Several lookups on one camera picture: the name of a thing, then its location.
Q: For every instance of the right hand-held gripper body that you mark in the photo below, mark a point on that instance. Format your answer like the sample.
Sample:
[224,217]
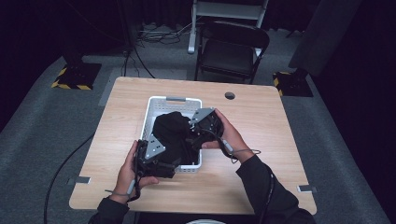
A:
[208,123]

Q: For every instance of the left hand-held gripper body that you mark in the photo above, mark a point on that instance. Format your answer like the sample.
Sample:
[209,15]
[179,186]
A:
[152,147]

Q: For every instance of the black cloth garment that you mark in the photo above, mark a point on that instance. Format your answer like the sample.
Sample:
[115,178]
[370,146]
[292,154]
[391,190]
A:
[172,133]

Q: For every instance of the white plastic basket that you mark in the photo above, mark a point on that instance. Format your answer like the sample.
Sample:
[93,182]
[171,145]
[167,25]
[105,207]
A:
[162,105]

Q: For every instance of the person's right hand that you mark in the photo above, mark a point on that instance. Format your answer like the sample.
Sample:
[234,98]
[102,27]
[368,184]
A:
[233,140]

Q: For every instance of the person's left hand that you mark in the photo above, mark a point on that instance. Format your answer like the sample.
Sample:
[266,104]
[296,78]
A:
[126,180]

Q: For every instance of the white round object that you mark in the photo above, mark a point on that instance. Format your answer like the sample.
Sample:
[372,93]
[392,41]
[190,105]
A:
[205,222]

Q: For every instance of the black folding chair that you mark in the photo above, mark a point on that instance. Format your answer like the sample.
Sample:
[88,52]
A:
[229,56]

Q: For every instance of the grey tape strip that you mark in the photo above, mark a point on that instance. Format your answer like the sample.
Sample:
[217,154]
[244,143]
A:
[307,188]
[79,180]

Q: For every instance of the black striped stand base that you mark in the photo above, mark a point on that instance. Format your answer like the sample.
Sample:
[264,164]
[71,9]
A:
[292,84]
[77,76]

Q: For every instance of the black tripod pole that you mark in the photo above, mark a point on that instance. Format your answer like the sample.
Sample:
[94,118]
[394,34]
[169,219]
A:
[127,31]

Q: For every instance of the grey hanging panel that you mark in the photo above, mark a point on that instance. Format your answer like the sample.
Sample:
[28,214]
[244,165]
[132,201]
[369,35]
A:
[323,34]

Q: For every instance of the white metal stand frame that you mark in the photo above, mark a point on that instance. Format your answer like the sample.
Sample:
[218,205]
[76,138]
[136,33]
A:
[229,11]

